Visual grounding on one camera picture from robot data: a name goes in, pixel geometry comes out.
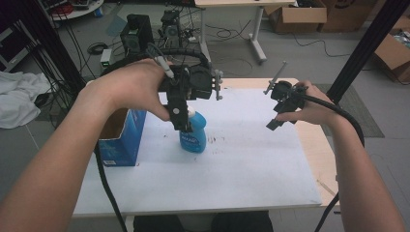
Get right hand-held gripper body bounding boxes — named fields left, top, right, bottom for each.
left=263, top=60, right=308, bottom=114

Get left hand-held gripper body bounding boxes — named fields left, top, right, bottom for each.
left=159, top=63, right=224, bottom=102

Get blue plastic bottle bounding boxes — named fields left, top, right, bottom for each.
left=178, top=105, right=208, bottom=155

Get blue cardboard box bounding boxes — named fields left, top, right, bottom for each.
left=96, top=107, right=148, bottom=168

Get person's right hand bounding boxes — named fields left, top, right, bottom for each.
left=275, top=79, right=339, bottom=127

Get person's left hand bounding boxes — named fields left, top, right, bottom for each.
left=84, top=59, right=174, bottom=122

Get light wooden table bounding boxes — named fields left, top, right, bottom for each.
left=72, top=76, right=341, bottom=232

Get white table mat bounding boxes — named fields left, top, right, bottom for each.
left=73, top=86, right=324, bottom=218

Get grey floor mat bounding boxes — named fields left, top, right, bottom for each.
left=313, top=83, right=386, bottom=139

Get white-legged desk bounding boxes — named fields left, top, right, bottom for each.
left=193, top=0, right=297, bottom=65

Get black computer tower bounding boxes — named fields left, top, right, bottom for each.
left=119, top=13, right=156, bottom=56

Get open brown cardboard box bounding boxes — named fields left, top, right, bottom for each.
left=263, top=4, right=329, bottom=35

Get small white device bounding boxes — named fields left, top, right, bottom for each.
left=100, top=47, right=113, bottom=69

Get black metal stand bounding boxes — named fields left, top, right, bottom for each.
left=326, top=0, right=410, bottom=106

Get large brown cardboard box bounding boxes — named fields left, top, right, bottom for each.
left=317, top=0, right=379, bottom=34

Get person's dark pants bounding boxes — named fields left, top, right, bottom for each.
left=132, top=210, right=276, bottom=232

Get brown cardboard box with contents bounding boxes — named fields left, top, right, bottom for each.
left=372, top=15, right=410, bottom=83

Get white round table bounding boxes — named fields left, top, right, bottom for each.
left=47, top=0, right=105, bottom=22

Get white cloth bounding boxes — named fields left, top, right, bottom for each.
left=0, top=70, right=53, bottom=131

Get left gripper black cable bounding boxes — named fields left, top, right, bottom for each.
left=93, top=47, right=213, bottom=232

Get grey cable plug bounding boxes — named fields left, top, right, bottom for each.
left=154, top=53, right=176, bottom=80

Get open-frame computer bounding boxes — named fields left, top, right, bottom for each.
left=160, top=9, right=184, bottom=48

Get coiled black cable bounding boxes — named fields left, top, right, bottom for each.
left=87, top=41, right=109, bottom=56

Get black stand with cables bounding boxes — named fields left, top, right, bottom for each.
left=17, top=0, right=87, bottom=90

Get dark equipment frame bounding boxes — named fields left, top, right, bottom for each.
left=0, top=18, right=41, bottom=73

